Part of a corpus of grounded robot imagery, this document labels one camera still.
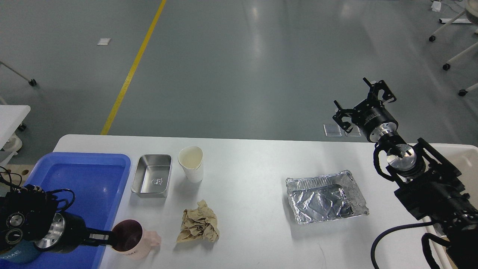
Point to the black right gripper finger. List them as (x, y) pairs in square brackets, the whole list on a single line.
[(346, 119), (379, 94)]

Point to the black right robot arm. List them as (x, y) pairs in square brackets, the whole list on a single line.
[(428, 183)]

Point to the beige waste bin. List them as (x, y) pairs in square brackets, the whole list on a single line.
[(465, 159)]

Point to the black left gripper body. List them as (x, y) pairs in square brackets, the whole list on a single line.
[(67, 231)]

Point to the stainless steel rectangular tin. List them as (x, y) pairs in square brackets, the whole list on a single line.
[(152, 175)]

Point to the white paper cup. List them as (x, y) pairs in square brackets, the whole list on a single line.
[(191, 160)]

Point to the white paper on floor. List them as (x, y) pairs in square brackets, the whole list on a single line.
[(103, 41)]

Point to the dark teal mug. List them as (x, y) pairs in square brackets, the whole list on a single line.
[(23, 253)]

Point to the clear floor plate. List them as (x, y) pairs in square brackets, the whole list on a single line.
[(332, 130), (354, 132)]

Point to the rolling stand leg left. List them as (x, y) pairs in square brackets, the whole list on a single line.
[(31, 81)]

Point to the crumpled brown paper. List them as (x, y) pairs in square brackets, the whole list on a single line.
[(199, 223)]

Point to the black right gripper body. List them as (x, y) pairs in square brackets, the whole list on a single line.
[(374, 120)]

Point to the clear floor plate right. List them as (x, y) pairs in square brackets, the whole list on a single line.
[(354, 132)]

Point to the pink ceramic mug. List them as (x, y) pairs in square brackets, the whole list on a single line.
[(133, 240)]

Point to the blue plastic tray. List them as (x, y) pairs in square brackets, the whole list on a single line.
[(98, 181)]

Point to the white side table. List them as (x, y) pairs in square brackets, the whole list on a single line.
[(11, 117)]

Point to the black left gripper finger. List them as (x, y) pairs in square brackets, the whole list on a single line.
[(99, 238)]

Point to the aluminium foil tray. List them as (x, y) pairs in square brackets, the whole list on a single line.
[(325, 198)]

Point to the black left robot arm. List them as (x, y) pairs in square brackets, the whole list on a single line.
[(28, 213)]

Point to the clear floor plate left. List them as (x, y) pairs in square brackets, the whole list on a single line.
[(332, 130)]

